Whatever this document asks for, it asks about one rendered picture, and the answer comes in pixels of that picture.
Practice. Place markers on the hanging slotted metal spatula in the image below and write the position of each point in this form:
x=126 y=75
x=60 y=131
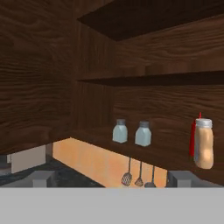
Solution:
x=127 y=178

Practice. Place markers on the clear shaker with grey cap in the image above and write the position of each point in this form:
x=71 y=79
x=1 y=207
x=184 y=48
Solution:
x=143 y=136
x=120 y=133

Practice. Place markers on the white box-shaped fitting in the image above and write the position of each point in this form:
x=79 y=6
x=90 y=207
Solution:
x=27 y=159

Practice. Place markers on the red condiment bottle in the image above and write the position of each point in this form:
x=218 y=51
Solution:
x=192 y=140

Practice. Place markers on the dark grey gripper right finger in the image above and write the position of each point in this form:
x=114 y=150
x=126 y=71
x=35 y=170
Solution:
x=179 y=178

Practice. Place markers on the hanging metal spoon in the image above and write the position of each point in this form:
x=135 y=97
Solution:
x=139 y=181

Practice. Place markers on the dark wooden cabinet with shelves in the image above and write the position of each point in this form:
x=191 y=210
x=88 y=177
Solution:
x=151 y=58

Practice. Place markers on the hanging metal ladle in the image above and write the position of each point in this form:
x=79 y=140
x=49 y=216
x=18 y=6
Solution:
x=150 y=184

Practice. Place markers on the tan condiment bottle silver cap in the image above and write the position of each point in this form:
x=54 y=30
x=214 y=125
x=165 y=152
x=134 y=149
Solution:
x=204 y=145

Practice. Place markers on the dark wooden cabinet door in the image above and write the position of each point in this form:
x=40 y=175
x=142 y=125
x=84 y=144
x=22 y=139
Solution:
x=35 y=73

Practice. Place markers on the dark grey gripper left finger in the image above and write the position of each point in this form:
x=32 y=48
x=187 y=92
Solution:
x=42 y=178

